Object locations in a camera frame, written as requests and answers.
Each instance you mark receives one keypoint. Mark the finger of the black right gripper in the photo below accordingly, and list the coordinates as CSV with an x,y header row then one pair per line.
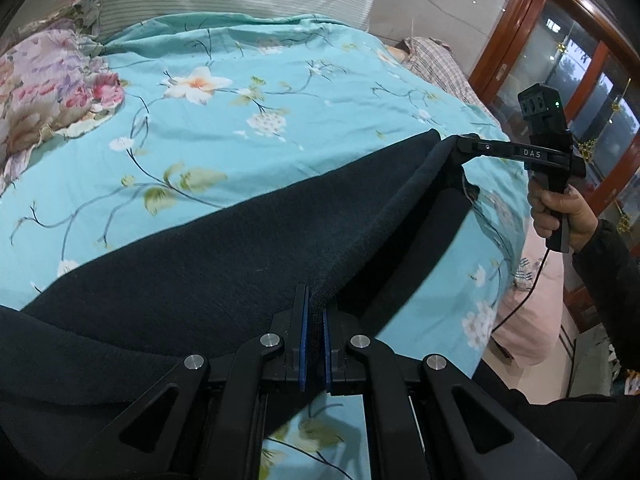
x,y
462,149

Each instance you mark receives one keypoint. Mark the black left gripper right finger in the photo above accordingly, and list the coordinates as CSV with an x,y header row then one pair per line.
x,y
425,419

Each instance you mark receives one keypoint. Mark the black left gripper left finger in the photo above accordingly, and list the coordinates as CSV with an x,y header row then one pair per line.
x,y
205,418

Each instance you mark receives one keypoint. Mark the black pants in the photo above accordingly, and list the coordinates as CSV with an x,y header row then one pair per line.
x,y
362,238

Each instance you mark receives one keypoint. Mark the black right forearm sleeve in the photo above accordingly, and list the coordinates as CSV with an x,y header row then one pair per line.
x,y
611,277

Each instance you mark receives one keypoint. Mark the person's right hand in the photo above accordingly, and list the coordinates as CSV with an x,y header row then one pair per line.
x,y
544,204

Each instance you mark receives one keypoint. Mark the plaid cloth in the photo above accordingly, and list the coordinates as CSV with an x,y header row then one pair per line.
x,y
432,60

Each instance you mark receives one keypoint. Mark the wooden glass door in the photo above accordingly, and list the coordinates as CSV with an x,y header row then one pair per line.
x,y
571,46

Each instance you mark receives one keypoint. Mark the pink quilt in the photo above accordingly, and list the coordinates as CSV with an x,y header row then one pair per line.
x,y
530,335

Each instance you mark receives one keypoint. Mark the turquoise floral bed sheet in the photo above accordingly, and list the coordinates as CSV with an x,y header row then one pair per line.
x,y
223,108

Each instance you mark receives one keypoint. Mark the pink purple floral pillow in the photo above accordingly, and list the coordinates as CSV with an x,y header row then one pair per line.
x,y
54,82

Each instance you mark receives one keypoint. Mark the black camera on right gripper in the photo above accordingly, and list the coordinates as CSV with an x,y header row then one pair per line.
x,y
542,109

